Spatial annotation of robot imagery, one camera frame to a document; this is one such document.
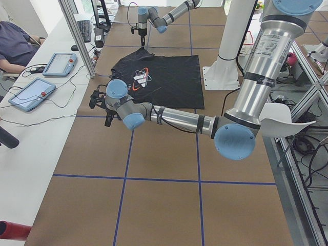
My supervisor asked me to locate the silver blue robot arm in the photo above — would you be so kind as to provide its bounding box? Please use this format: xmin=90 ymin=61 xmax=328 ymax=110
xmin=131 ymin=0 xmax=200 ymax=47
xmin=112 ymin=1 xmax=254 ymax=161

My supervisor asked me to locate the blue teach pendant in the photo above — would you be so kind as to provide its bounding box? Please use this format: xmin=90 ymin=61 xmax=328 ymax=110
xmin=42 ymin=53 xmax=77 ymax=77
xmin=8 ymin=78 xmax=56 ymax=112

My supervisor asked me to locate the black keyboard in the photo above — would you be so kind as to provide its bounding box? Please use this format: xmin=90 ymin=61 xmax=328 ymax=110
xmin=76 ymin=20 xmax=91 ymax=43

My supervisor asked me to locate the black computer mouse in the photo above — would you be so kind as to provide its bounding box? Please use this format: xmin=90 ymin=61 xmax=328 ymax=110
xmin=71 ymin=45 xmax=78 ymax=51

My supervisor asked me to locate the blue teach pendant near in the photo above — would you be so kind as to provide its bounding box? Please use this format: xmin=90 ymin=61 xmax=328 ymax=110
xmin=8 ymin=78 xmax=56 ymax=112

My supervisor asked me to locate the black cylindrical handle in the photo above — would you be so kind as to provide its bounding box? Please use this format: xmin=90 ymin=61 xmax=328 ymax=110
xmin=0 ymin=127 xmax=19 ymax=149

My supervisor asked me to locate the black printed t-shirt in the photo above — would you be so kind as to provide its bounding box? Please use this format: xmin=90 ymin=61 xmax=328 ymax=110
xmin=106 ymin=47 xmax=205 ymax=121

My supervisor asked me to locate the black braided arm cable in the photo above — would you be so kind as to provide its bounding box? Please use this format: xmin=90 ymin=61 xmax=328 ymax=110
xmin=151 ymin=88 xmax=241 ymax=134
xmin=127 ymin=2 xmax=140 ymax=26

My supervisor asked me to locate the white plastic chair shell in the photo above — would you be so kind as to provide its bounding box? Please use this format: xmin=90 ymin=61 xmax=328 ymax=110
xmin=259 ymin=102 xmax=316 ymax=137

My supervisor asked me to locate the white central pedestal column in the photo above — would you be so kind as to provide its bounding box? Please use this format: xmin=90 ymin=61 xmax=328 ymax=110
xmin=203 ymin=0 xmax=257 ymax=90

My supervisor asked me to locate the aluminium frame post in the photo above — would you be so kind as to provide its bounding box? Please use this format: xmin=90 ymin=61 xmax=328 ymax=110
xmin=58 ymin=0 xmax=95 ymax=78

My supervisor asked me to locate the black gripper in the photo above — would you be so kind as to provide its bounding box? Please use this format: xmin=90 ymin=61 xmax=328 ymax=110
xmin=104 ymin=109 xmax=117 ymax=127
xmin=138 ymin=28 xmax=147 ymax=47

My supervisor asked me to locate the blue teach pendant far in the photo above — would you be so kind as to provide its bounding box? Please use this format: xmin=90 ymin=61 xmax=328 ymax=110
xmin=42 ymin=53 xmax=77 ymax=77

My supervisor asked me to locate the black box device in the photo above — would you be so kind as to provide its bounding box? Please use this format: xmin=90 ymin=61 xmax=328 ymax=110
xmin=93 ymin=27 xmax=105 ymax=48

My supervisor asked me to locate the red cylinder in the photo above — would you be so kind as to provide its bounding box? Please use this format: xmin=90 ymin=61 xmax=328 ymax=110
xmin=1 ymin=221 xmax=32 ymax=241

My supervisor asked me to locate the seated person in blue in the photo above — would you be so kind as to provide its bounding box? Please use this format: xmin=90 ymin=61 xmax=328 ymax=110
xmin=1 ymin=21 xmax=46 ymax=74

